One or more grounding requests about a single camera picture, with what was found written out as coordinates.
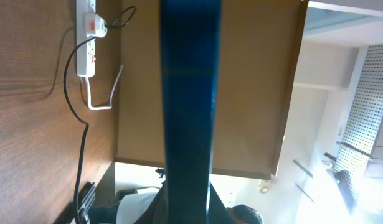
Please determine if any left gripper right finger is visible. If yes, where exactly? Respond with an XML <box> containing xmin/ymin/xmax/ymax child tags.
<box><xmin>208</xmin><ymin>184</ymin><xmax>235</xmax><ymax>224</ymax></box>

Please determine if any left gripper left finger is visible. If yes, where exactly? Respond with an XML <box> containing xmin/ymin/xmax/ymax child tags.
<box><xmin>135</xmin><ymin>181</ymin><xmax>168</xmax><ymax>224</ymax></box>

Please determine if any black charging cable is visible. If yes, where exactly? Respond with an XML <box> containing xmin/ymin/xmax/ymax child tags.
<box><xmin>62</xmin><ymin>5</ymin><xmax>138</xmax><ymax>224</ymax></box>

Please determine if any blue screen smartphone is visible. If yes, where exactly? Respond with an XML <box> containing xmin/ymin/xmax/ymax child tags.
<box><xmin>160</xmin><ymin>0</ymin><xmax>221</xmax><ymax>223</ymax></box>

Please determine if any white charger plug adapter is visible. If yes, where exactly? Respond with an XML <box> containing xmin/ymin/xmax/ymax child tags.
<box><xmin>85</xmin><ymin>12</ymin><xmax>108</xmax><ymax>38</ymax></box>

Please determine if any white power strip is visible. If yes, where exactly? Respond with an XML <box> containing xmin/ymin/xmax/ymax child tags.
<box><xmin>75</xmin><ymin>0</ymin><xmax>96</xmax><ymax>77</ymax></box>

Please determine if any white perforated panel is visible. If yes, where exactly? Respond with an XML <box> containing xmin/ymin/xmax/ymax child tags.
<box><xmin>334</xmin><ymin>44</ymin><xmax>383</xmax><ymax>175</ymax></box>

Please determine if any white power strip cord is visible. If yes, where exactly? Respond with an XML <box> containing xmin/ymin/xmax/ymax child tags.
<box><xmin>83</xmin><ymin>63</ymin><xmax>125</xmax><ymax>111</ymax></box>

